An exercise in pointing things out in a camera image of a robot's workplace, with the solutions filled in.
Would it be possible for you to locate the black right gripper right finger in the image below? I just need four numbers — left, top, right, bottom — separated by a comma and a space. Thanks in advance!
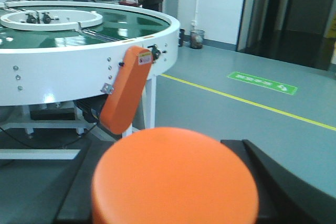
221, 140, 335, 223

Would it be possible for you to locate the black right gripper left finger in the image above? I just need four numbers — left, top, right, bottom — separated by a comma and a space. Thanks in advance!
54, 140, 113, 223

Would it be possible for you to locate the orange cylindrical capacitor 4680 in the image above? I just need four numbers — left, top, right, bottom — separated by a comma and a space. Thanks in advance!
91, 127, 259, 223

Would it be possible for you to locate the round white green conveyor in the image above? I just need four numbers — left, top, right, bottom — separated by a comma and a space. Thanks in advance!
1, 1, 180, 134

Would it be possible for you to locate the orange belt guard cover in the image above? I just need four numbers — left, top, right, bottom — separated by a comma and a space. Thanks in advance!
100, 46, 153, 134

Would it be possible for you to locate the green floor sign sticker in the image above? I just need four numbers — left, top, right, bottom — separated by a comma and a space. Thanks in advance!
227, 71, 298, 95

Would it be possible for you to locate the wire mesh waste basket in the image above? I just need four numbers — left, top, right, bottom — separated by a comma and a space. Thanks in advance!
190, 29, 205, 49

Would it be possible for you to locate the white inner conveyor ring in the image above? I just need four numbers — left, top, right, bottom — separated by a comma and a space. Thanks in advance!
0, 9, 103, 31

